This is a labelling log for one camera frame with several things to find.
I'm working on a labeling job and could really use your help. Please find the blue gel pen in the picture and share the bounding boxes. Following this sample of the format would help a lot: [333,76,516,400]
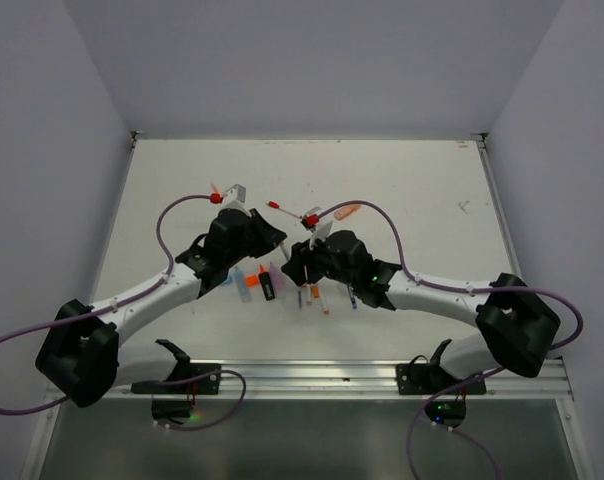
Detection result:
[346,285,358,310]

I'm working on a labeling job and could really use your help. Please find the yellow cap pen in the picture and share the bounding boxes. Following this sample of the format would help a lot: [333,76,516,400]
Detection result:
[279,243,290,261]

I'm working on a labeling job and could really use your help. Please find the light blue highlighter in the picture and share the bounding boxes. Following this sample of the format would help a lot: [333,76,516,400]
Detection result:
[233,266,252,303]

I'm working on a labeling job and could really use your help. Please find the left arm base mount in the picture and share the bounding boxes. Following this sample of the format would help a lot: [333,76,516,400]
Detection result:
[131,339,221,431]

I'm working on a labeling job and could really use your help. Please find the black orange highlighter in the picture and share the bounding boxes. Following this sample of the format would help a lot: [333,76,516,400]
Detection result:
[258,265,276,301]

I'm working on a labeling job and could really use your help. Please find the aluminium front rail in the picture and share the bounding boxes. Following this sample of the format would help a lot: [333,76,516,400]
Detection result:
[106,360,573,401]

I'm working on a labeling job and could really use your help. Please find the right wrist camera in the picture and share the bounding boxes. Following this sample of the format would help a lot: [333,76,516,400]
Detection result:
[301,206,333,251]

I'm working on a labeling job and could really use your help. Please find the purple highlighter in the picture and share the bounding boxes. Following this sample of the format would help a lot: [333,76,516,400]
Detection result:
[268,262,286,299]

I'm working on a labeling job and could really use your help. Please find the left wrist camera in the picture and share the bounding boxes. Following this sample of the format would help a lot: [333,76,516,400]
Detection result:
[220,184,250,216]

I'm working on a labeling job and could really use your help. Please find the orange highlighter cap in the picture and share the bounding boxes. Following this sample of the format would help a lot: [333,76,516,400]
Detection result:
[245,275,260,288]

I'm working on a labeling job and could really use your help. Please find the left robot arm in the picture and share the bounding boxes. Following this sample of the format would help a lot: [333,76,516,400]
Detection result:
[35,208,287,407]

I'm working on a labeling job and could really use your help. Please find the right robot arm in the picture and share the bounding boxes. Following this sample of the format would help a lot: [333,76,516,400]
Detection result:
[282,230,560,393]

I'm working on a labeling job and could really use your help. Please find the white orange marker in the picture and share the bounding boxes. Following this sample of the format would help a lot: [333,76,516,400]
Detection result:
[317,286,330,315]

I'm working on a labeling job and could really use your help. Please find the red cap pen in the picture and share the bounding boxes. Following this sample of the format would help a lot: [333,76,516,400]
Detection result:
[267,201,302,219]

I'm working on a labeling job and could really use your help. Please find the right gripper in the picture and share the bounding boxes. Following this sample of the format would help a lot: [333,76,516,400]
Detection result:
[281,227,357,287]

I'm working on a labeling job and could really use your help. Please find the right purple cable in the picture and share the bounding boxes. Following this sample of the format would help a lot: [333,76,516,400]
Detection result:
[301,199,585,480]

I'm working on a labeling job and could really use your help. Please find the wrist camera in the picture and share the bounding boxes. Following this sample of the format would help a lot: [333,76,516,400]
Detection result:
[301,206,333,251]
[220,184,250,216]

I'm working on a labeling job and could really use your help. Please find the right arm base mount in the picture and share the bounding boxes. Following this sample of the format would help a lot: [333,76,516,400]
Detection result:
[395,340,487,429]

